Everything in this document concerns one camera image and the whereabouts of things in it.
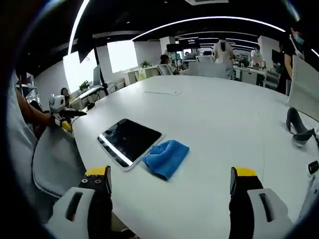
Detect straight ceiling light strip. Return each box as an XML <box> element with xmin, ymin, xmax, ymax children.
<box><xmin>68</xmin><ymin>0</ymin><xmax>90</xmax><ymax>54</ymax></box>

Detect white desk partition panel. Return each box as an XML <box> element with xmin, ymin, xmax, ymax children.
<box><xmin>288</xmin><ymin>55</ymin><xmax>319</xmax><ymax>120</ymax></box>

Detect black tablet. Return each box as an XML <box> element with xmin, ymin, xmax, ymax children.
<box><xmin>97</xmin><ymin>118</ymin><xmax>165</xmax><ymax>172</ymax></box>

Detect dark wall screen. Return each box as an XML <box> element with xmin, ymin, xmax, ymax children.
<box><xmin>185</xmin><ymin>37</ymin><xmax>200</xmax><ymax>48</ymax></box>

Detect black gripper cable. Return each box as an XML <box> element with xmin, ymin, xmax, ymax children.
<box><xmin>70</xmin><ymin>115</ymin><xmax>88</xmax><ymax>136</ymax></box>

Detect person's grey shirt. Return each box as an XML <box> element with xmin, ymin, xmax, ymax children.
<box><xmin>6</xmin><ymin>74</ymin><xmax>54</xmax><ymax>220</ymax></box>

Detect grey headset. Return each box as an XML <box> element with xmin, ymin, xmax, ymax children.
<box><xmin>285</xmin><ymin>107</ymin><xmax>319</xmax><ymax>147</ymax></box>

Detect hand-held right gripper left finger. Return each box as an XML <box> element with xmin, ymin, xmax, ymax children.
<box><xmin>44</xmin><ymin>165</ymin><xmax>114</xmax><ymax>239</ymax></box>

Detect small black device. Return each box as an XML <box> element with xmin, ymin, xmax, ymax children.
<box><xmin>308</xmin><ymin>160</ymin><xmax>319</xmax><ymax>175</ymax></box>

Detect black lighting panel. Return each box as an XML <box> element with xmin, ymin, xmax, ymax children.
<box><xmin>76</xmin><ymin>34</ymin><xmax>97</xmax><ymax>64</ymax></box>

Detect blue cleaning cloth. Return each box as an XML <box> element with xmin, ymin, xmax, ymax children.
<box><xmin>141</xmin><ymin>139</ymin><xmax>190</xmax><ymax>182</ymax></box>

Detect grey mesh office chair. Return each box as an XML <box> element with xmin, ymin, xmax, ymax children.
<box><xmin>31</xmin><ymin>125</ymin><xmax>87</xmax><ymax>199</ymax></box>

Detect curved ceiling light strip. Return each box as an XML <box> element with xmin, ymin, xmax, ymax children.
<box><xmin>132</xmin><ymin>16</ymin><xmax>287</xmax><ymax>42</ymax></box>

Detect black tripod stand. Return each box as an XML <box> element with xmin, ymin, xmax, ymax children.
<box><xmin>84</xmin><ymin>34</ymin><xmax>110</xmax><ymax>107</ymax></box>

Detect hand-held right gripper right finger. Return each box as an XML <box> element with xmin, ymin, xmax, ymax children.
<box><xmin>228</xmin><ymin>166</ymin><xmax>295</xmax><ymax>239</ymax></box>

